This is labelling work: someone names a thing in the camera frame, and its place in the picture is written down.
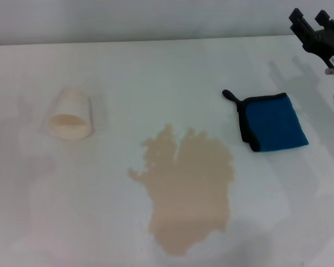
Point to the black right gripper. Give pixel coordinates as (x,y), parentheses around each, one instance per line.
(328,47)

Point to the blue rag with black edging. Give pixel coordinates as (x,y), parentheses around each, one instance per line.
(275,122)

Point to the cream paper cup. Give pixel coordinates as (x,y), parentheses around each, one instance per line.
(69,122)

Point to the brown water stain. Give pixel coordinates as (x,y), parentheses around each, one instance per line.
(189,180)

